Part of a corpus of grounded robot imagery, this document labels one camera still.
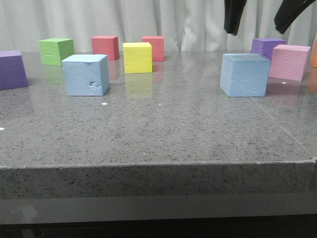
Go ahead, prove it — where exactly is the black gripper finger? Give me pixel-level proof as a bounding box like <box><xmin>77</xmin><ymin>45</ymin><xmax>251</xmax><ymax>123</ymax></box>
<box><xmin>224</xmin><ymin>0</ymin><xmax>247</xmax><ymax>36</ymax></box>
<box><xmin>274</xmin><ymin>0</ymin><xmax>316</xmax><ymax>34</ymax></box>

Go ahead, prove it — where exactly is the purple foam cube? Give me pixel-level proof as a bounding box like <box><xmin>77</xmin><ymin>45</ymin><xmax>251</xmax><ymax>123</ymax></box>
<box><xmin>0</xmin><ymin>51</ymin><xmax>29</xmax><ymax>90</ymax></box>
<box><xmin>251</xmin><ymin>38</ymin><xmax>287</xmax><ymax>60</ymax></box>

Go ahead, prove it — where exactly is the red foam cube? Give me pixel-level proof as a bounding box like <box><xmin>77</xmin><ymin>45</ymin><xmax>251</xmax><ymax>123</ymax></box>
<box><xmin>142</xmin><ymin>36</ymin><xmax>164</xmax><ymax>61</ymax></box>
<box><xmin>91</xmin><ymin>35</ymin><xmax>119</xmax><ymax>60</ymax></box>

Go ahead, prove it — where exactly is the pink foam cube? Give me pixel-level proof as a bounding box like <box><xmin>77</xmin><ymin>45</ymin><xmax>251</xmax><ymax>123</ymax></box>
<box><xmin>269</xmin><ymin>45</ymin><xmax>311</xmax><ymax>81</ymax></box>

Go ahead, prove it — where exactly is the white curtain backdrop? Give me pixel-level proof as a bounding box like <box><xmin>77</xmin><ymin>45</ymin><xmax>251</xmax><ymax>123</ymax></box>
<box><xmin>0</xmin><ymin>0</ymin><xmax>317</xmax><ymax>52</ymax></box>

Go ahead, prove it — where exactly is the green foam cube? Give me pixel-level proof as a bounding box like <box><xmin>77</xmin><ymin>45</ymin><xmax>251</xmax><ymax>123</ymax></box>
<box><xmin>39</xmin><ymin>38</ymin><xmax>75</xmax><ymax>65</ymax></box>

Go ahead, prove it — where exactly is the yellow foam cube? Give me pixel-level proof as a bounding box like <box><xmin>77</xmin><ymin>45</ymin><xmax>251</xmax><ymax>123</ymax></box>
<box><xmin>123</xmin><ymin>42</ymin><xmax>153</xmax><ymax>74</ymax></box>

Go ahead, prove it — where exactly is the light blue foam cube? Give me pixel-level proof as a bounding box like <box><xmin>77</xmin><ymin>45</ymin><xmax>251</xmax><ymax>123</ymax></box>
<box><xmin>220</xmin><ymin>54</ymin><xmax>270</xmax><ymax>97</ymax></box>
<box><xmin>62</xmin><ymin>54</ymin><xmax>110</xmax><ymax>96</ymax></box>

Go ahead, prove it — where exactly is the orange foam cube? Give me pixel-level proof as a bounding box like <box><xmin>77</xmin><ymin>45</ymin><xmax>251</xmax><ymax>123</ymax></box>
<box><xmin>310</xmin><ymin>39</ymin><xmax>317</xmax><ymax>68</ymax></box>

